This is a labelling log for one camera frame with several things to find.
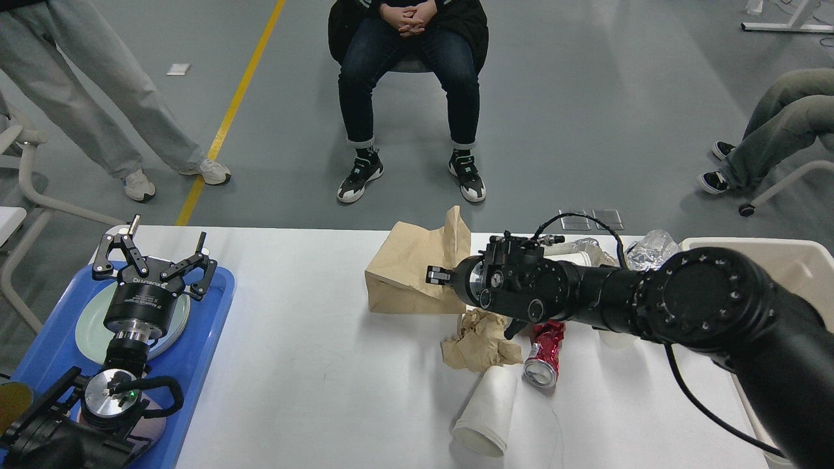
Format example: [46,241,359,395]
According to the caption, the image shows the standing person grey trousers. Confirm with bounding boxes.
[0,0,233,204]

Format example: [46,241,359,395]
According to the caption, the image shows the aluminium foil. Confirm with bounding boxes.
[625,229,680,271]

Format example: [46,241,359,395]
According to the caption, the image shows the lying white paper cup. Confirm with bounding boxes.
[451,365,519,457]

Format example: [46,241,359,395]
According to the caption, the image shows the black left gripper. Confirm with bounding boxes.
[91,215,218,341]

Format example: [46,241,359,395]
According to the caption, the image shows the crumpled brown paper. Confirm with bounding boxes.
[441,308,523,372]

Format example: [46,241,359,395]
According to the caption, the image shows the floor socket plate right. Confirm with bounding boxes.
[592,208,624,231]

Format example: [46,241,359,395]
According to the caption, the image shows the white paper cup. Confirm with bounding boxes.
[597,330,638,350]
[451,365,519,457]

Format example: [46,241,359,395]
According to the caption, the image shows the beige plastic bin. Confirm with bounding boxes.
[678,237,834,469]

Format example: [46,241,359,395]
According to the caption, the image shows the white desk leg far right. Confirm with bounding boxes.
[740,1,833,35]

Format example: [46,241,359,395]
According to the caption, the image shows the pink plate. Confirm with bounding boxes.
[148,317,188,360]

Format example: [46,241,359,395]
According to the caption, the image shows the floor socket plate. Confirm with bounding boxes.
[592,208,624,231]
[559,210,592,231]

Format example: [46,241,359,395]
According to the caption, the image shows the floor socket plate left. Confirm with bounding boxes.
[559,210,592,231]

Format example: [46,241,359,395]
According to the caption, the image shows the dark teal cup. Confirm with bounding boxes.
[0,381,34,434]

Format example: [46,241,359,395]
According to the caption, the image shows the pink mug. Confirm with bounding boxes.
[75,397,166,452]

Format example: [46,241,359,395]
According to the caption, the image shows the aluminium foil tray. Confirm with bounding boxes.
[544,238,620,267]

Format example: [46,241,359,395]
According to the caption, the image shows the chair under middle person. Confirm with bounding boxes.
[388,55,432,74]

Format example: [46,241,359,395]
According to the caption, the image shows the white paper scrap on floor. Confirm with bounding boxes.
[166,63,191,76]

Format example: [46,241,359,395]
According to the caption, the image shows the seated person on right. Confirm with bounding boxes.
[697,68,833,195]

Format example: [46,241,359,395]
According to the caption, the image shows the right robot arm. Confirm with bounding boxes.
[425,233,833,468]

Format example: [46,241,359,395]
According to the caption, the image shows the paper cup in foil tray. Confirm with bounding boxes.
[548,251,593,266]

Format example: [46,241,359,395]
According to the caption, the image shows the large brown paper bag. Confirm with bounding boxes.
[364,206,471,315]

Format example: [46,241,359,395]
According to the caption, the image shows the green plate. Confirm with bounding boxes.
[75,283,191,365]

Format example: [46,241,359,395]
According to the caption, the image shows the crushed red can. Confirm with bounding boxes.
[523,320,566,389]

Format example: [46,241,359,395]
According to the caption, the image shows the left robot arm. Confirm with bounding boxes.
[2,216,218,468]

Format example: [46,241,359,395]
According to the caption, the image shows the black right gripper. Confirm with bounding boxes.
[425,233,581,339]

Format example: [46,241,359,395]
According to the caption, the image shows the white office chair right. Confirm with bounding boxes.
[738,158,833,218]

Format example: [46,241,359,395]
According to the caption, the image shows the seated person dark jeans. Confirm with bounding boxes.
[328,1,489,205]

